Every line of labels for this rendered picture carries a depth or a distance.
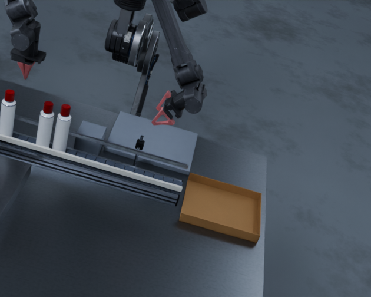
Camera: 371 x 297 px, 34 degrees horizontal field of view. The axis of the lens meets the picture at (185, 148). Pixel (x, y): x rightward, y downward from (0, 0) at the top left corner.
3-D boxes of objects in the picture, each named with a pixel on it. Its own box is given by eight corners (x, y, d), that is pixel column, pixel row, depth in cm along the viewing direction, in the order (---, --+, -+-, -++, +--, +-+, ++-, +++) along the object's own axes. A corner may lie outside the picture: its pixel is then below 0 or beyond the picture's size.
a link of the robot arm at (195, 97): (198, 62, 200) (175, 70, 203) (194, 77, 191) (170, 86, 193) (212, 92, 206) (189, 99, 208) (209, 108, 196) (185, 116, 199)
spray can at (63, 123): (49, 153, 227) (56, 107, 216) (53, 145, 231) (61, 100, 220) (63, 157, 227) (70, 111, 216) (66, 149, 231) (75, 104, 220)
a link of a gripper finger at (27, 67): (29, 85, 201) (31, 60, 196) (7, 79, 201) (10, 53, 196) (35, 75, 207) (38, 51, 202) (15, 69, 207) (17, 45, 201)
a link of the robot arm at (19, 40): (31, -3, 190) (8, 5, 192) (18, 10, 180) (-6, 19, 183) (49, 31, 195) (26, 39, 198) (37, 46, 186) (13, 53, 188)
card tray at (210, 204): (178, 221, 222) (181, 213, 220) (187, 180, 244) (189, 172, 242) (257, 243, 223) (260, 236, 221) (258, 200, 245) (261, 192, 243)
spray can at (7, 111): (-5, 139, 225) (0, 92, 214) (0, 132, 230) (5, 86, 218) (9, 143, 226) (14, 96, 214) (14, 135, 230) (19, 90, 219)
